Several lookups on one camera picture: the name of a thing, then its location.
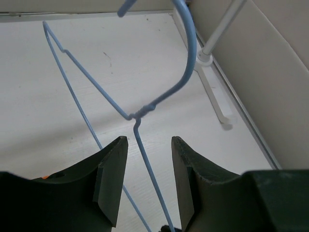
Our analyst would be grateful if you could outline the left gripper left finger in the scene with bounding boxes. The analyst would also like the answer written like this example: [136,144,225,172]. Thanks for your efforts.
[33,136,128,228]

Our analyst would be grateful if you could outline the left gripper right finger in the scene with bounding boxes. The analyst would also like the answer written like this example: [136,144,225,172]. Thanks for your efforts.
[171,136,238,232]

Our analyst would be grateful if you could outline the light blue wire hanger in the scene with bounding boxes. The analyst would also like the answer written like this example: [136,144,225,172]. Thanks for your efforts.
[42,0,197,232]

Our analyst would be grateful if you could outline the white clothes rack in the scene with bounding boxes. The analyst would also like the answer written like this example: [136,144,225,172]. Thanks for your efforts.
[194,0,246,131]

